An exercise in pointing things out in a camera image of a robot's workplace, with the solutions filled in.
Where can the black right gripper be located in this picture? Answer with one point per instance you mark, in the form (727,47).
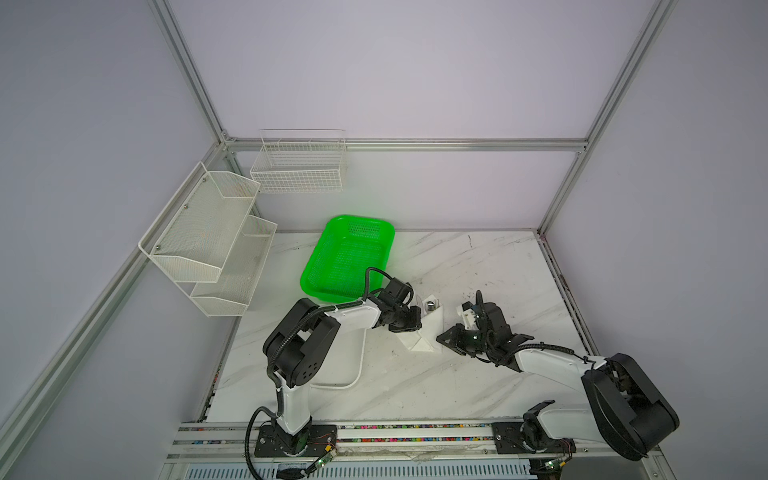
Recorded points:
(455,333)

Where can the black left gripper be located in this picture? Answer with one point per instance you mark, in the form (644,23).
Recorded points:
(413,324)

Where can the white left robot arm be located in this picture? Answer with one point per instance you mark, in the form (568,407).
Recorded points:
(297,348)

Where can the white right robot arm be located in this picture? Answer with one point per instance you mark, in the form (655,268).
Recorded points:
(623,408)

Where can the green plastic basket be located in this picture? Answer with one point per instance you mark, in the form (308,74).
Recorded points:
(348,245)

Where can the white rectangular tray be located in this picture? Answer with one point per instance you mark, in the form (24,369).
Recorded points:
(342,367)

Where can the white mesh lower shelf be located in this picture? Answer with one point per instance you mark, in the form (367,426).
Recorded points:
(232,294)

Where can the white mesh shelf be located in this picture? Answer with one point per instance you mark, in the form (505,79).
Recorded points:
(193,237)
(232,294)

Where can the white mesh upper shelf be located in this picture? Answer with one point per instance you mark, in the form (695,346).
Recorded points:
(193,237)

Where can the white wire basket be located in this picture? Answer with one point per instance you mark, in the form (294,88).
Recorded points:
(301,161)

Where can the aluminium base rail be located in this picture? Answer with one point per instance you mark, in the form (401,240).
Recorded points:
(439,449)

